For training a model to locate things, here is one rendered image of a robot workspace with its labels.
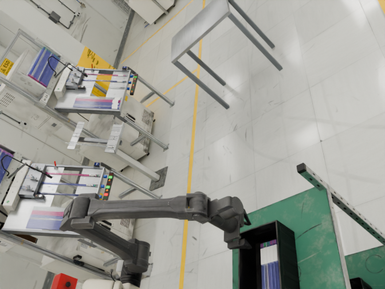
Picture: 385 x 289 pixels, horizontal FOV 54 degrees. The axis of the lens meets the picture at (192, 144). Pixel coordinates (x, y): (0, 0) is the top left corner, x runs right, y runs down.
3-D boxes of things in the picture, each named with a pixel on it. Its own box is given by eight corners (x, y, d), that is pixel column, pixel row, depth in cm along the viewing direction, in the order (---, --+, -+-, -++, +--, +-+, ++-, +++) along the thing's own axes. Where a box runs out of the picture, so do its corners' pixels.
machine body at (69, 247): (141, 209, 408) (94, 184, 376) (130, 273, 362) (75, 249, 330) (106, 227, 444) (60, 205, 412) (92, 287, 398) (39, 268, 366)
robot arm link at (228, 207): (191, 194, 120) (189, 218, 115) (217, 179, 114) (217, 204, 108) (216, 207, 127) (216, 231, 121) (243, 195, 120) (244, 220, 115)
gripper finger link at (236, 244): (258, 231, 129) (240, 221, 124) (258, 252, 124) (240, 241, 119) (242, 237, 133) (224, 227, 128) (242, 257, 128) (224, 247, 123)
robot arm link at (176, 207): (82, 200, 128) (74, 230, 121) (75, 191, 123) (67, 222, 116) (208, 196, 123) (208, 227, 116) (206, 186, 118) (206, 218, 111)
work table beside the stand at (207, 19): (282, 69, 358) (228, 11, 316) (226, 109, 391) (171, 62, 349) (274, 44, 390) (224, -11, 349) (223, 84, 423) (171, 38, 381)
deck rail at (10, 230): (88, 236, 314) (87, 233, 309) (87, 238, 312) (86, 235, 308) (4, 231, 316) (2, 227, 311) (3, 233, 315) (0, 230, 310)
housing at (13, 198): (35, 169, 360) (31, 160, 349) (17, 214, 328) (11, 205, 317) (27, 168, 360) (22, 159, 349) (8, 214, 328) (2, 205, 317)
